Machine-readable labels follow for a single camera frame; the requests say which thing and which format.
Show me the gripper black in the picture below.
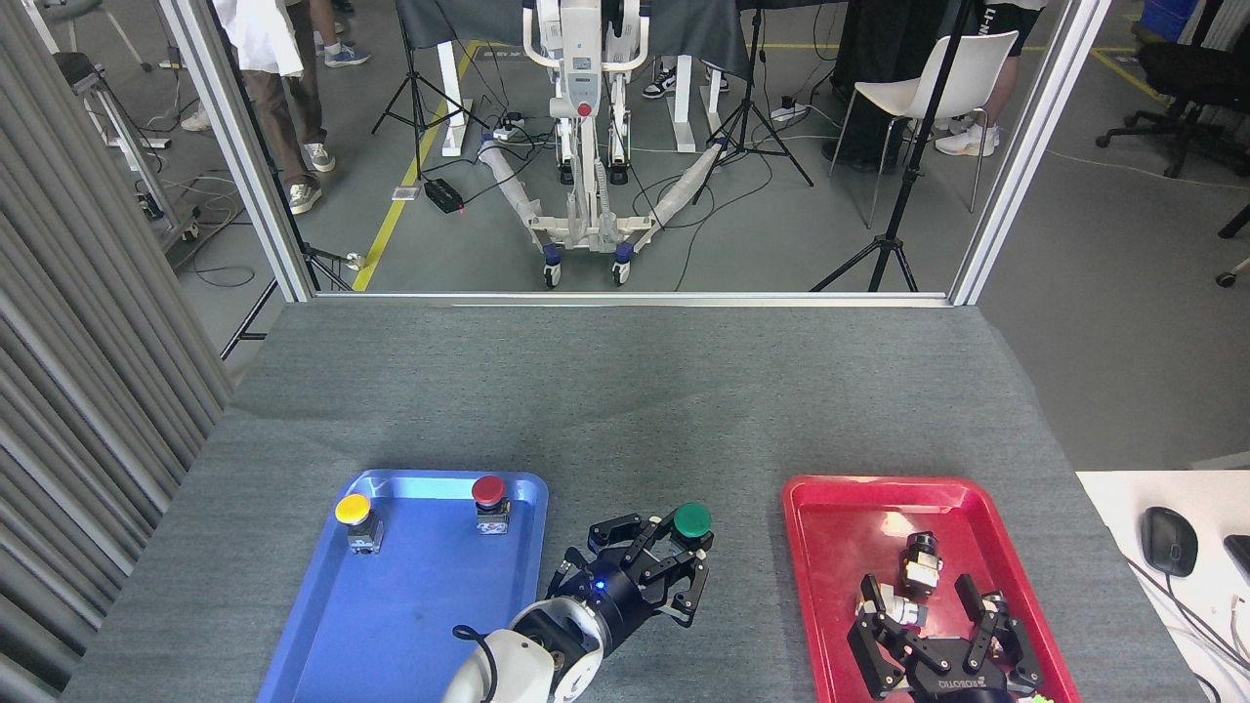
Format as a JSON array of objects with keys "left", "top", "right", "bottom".
[
  {"left": 547, "top": 515, "right": 711, "bottom": 647},
  {"left": 847, "top": 574, "right": 1044, "bottom": 703}
]

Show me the green push button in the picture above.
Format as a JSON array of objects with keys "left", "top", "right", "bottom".
[{"left": 673, "top": 503, "right": 714, "bottom": 553}]

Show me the red push button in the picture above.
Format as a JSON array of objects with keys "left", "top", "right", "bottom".
[{"left": 472, "top": 476, "right": 513, "bottom": 536}]

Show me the yellow push button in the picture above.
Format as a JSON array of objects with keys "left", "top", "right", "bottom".
[{"left": 335, "top": 493, "right": 385, "bottom": 556}]

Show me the dark grey felt table cover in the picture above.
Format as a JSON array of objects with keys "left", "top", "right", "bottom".
[{"left": 61, "top": 301, "right": 1207, "bottom": 703}]

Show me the red plastic tray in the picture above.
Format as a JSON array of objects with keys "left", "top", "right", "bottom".
[{"left": 782, "top": 476, "right": 1082, "bottom": 703}]

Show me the white desk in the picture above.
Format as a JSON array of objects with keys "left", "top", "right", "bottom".
[{"left": 1076, "top": 471, "right": 1250, "bottom": 703}]

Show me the black computer mouse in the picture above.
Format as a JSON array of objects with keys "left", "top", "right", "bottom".
[{"left": 1141, "top": 507, "right": 1199, "bottom": 578}]

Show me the blue plastic tray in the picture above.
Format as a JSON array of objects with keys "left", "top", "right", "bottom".
[{"left": 259, "top": 470, "right": 550, "bottom": 703}]

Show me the tall black tripod stand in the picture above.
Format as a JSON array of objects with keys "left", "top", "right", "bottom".
[{"left": 811, "top": 0, "right": 978, "bottom": 292}]

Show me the white table leg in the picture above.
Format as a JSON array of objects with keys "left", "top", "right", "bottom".
[
  {"left": 672, "top": 56, "right": 698, "bottom": 153},
  {"left": 437, "top": 41, "right": 473, "bottom": 157}
]

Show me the black chair leg with caster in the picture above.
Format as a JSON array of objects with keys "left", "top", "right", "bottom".
[{"left": 1216, "top": 203, "right": 1250, "bottom": 289}]

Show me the black tripod with low legs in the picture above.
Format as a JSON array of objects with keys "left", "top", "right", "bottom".
[{"left": 220, "top": 168, "right": 354, "bottom": 360}]

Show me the white stand on wheels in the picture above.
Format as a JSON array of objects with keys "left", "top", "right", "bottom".
[{"left": 479, "top": 0, "right": 729, "bottom": 290}]

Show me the black table cloth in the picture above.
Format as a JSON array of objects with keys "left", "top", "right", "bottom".
[{"left": 396, "top": 0, "right": 753, "bottom": 81}]

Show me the white plastic chair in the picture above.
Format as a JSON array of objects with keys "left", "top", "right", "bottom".
[{"left": 830, "top": 31, "right": 1020, "bottom": 230}]

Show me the grey ribbed curtain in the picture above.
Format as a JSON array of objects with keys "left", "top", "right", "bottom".
[{"left": 0, "top": 0, "right": 235, "bottom": 703}]

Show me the black office chair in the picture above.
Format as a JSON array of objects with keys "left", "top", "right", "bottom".
[{"left": 1096, "top": 39, "right": 1250, "bottom": 180}]

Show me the blue storage bin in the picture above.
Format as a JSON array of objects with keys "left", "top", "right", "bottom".
[{"left": 1141, "top": 0, "right": 1204, "bottom": 42}]

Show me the grey metal cart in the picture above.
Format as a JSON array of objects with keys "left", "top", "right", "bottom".
[{"left": 54, "top": 51, "right": 201, "bottom": 269}]

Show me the white switch block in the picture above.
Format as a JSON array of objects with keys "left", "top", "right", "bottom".
[{"left": 864, "top": 584, "right": 929, "bottom": 629}]

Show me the black knob silver switch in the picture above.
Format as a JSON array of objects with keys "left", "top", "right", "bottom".
[{"left": 900, "top": 532, "right": 945, "bottom": 597}]

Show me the silver frame rail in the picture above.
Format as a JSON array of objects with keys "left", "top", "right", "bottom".
[{"left": 312, "top": 291, "right": 953, "bottom": 310}]

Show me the silver frame post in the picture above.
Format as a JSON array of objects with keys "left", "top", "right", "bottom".
[
  {"left": 159, "top": 0, "right": 319, "bottom": 303},
  {"left": 949, "top": 0, "right": 1112, "bottom": 307}
]

